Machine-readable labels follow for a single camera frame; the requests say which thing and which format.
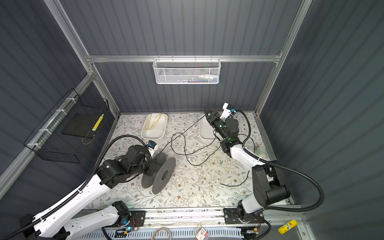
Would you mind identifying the black cable spool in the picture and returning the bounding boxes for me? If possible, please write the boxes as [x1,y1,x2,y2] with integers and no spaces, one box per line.
[142,153,176,195]

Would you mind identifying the black cable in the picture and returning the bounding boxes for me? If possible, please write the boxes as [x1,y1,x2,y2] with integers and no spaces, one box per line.
[158,113,256,187]

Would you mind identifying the left white tray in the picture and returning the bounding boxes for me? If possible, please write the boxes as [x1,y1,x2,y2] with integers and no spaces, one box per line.
[141,113,168,141]

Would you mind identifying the black wire basket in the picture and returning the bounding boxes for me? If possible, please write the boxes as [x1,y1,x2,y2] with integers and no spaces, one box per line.
[24,91,109,164]

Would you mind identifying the grey cable loop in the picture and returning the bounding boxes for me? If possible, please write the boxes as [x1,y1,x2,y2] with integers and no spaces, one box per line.
[151,227,173,240]

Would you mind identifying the yellow glue bottle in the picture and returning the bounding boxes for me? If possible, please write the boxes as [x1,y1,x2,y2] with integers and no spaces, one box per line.
[278,220,298,235]

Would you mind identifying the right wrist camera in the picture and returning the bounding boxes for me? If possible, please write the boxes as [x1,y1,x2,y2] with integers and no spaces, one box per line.
[221,103,236,121]

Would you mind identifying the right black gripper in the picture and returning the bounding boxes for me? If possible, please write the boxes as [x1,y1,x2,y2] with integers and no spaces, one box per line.
[205,107,229,143]

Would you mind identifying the yellow rubber bands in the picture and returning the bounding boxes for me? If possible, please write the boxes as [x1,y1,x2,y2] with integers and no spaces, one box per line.
[145,114,163,130]

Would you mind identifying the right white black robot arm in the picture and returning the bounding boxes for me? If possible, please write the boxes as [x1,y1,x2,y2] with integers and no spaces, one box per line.
[204,108,325,223]

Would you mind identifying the right white tray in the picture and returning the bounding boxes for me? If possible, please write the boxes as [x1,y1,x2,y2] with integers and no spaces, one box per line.
[199,115,215,142]

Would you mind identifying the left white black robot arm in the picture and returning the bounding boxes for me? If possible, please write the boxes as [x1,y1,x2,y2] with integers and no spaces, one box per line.
[4,135,158,240]

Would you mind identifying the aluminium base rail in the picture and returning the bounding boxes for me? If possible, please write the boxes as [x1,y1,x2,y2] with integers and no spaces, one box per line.
[130,207,305,228]

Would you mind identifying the white wire mesh basket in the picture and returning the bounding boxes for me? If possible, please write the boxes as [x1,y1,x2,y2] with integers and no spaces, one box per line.
[153,57,222,85]

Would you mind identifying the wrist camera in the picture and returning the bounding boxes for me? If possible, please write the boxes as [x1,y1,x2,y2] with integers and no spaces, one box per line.
[148,140,158,157]
[221,103,236,121]

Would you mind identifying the white tray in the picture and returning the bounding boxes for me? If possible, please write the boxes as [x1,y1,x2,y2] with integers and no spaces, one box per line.
[199,115,215,142]
[141,113,168,141]

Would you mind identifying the small plastic packet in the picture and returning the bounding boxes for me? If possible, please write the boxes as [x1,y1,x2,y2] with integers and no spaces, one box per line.
[194,225,209,240]

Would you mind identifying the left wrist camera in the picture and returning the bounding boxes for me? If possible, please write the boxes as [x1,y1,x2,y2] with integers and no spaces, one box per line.
[148,140,158,157]

